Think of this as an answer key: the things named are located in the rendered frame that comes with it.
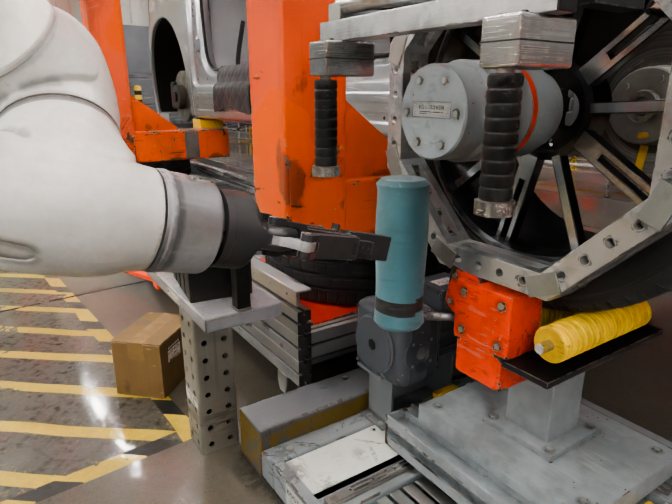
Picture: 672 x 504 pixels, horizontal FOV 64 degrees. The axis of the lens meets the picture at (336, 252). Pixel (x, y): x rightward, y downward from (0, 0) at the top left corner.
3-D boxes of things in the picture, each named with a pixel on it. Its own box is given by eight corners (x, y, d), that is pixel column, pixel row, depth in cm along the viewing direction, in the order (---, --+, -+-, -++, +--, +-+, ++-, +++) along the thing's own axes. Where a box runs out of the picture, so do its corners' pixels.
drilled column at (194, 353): (239, 441, 140) (230, 291, 128) (203, 455, 134) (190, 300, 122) (225, 422, 148) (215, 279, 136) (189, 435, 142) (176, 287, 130)
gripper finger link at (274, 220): (265, 214, 53) (272, 217, 52) (350, 227, 60) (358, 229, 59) (258, 252, 53) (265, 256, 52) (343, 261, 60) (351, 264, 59)
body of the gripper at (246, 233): (235, 193, 46) (319, 207, 52) (194, 181, 52) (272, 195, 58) (220, 277, 47) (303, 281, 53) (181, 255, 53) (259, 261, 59)
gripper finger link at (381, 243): (344, 230, 60) (348, 231, 60) (387, 236, 65) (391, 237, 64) (339, 255, 61) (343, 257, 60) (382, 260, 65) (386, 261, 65)
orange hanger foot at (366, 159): (494, 220, 155) (505, 96, 145) (345, 248, 127) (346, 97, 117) (452, 210, 168) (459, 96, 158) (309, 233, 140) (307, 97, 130)
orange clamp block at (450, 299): (481, 255, 98) (471, 297, 102) (450, 262, 94) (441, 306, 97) (511, 271, 93) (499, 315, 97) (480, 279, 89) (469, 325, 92)
